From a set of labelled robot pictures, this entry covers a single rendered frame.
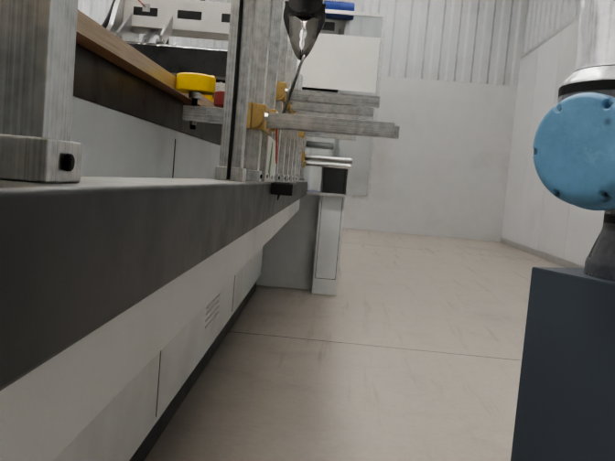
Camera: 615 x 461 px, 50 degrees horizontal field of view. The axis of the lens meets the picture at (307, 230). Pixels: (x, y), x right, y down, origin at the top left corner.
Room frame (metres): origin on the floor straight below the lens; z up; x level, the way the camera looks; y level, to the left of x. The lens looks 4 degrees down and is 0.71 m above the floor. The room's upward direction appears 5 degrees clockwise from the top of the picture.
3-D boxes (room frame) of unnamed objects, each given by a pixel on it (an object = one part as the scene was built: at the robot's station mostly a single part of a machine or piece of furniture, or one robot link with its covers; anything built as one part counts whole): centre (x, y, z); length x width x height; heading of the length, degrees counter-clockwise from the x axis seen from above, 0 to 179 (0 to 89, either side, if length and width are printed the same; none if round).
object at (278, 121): (1.38, 0.06, 0.83); 0.43 x 0.03 x 0.04; 89
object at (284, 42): (1.84, 0.12, 0.91); 0.03 x 0.03 x 0.48; 89
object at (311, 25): (1.47, 0.03, 1.02); 0.06 x 0.03 x 0.09; 179
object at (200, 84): (1.39, 0.26, 0.85); 0.08 x 0.08 x 0.11
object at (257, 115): (1.37, 0.13, 0.83); 0.13 x 0.06 x 0.05; 179
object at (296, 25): (1.47, 0.06, 1.02); 0.06 x 0.03 x 0.09; 179
